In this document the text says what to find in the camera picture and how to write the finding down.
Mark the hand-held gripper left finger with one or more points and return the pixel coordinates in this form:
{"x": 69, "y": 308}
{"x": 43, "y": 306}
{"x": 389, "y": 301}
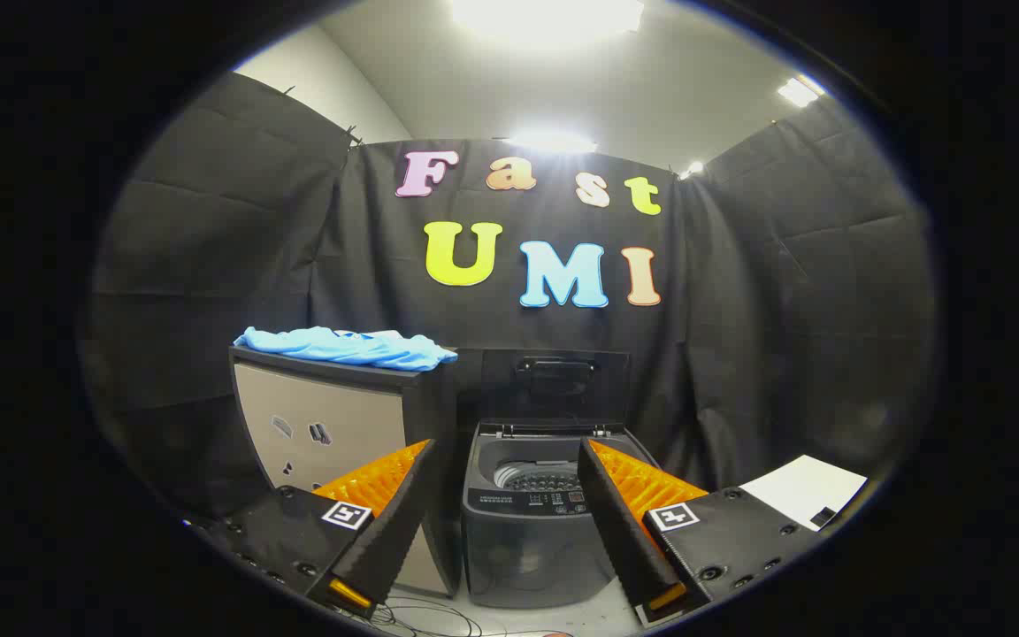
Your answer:
{"x": 394, "y": 531}

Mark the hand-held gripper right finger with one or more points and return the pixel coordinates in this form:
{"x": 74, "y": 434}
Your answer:
{"x": 624, "y": 540}

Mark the dark grey washing machine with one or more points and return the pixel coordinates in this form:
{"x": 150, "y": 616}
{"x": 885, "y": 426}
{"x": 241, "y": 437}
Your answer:
{"x": 527, "y": 548}

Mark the dark washing machine lid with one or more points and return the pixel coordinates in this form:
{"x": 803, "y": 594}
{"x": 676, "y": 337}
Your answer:
{"x": 492, "y": 389}

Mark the light blue polo shirt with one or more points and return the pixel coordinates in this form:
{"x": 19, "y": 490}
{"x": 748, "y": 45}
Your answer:
{"x": 350, "y": 345}

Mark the grey cabinet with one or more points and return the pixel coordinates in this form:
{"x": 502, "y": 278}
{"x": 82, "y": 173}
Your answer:
{"x": 341, "y": 416}

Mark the ceiling light panel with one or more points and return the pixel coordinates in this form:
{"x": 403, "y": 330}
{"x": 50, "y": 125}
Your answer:
{"x": 800, "y": 91}
{"x": 545, "y": 18}
{"x": 552, "y": 141}

